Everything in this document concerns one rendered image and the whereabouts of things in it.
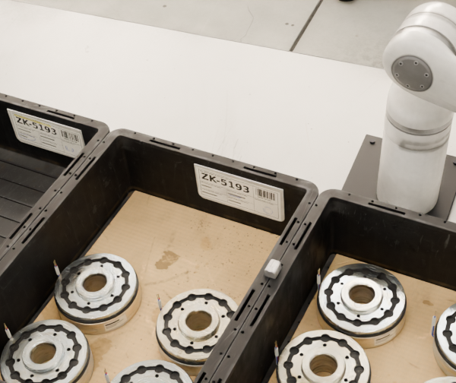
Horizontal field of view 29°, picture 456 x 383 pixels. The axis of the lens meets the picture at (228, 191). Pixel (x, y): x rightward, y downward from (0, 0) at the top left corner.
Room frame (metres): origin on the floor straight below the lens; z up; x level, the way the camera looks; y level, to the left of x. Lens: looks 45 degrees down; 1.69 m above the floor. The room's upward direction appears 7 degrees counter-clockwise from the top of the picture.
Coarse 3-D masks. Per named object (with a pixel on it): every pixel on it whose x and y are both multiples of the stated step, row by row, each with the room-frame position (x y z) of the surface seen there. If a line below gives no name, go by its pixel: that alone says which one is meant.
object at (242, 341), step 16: (336, 192) 0.73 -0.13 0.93; (320, 208) 0.71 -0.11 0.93; (368, 208) 0.70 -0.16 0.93; (384, 208) 0.70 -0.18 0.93; (400, 208) 0.69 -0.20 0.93; (304, 224) 0.69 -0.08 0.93; (416, 224) 0.67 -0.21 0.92; (432, 224) 0.66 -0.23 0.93; (448, 224) 0.66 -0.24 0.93; (304, 240) 0.66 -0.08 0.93; (288, 256) 0.64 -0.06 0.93; (288, 272) 0.62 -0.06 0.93; (272, 288) 0.60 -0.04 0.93; (256, 304) 0.58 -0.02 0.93; (256, 320) 0.56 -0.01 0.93; (240, 336) 0.54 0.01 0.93; (240, 352) 0.52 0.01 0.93; (224, 368) 0.51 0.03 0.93
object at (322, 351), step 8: (312, 352) 0.55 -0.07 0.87; (320, 352) 0.55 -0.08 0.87; (328, 352) 0.55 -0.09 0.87; (336, 352) 0.55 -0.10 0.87; (304, 360) 0.54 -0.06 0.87; (312, 360) 0.55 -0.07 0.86; (336, 360) 0.54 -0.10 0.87; (344, 360) 0.54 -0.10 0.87; (304, 368) 0.53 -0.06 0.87; (344, 368) 0.53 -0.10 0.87; (304, 376) 0.53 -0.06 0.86; (312, 376) 0.52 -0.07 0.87; (320, 376) 0.52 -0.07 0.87; (328, 376) 0.52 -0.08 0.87; (336, 376) 0.52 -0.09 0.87
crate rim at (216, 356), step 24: (144, 144) 0.86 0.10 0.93; (168, 144) 0.85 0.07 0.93; (240, 168) 0.79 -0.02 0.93; (264, 168) 0.79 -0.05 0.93; (72, 192) 0.79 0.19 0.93; (312, 192) 0.74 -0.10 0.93; (48, 216) 0.75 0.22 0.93; (24, 240) 0.72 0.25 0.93; (288, 240) 0.67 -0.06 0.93; (0, 264) 0.68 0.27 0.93; (264, 264) 0.63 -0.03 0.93; (216, 360) 0.52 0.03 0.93
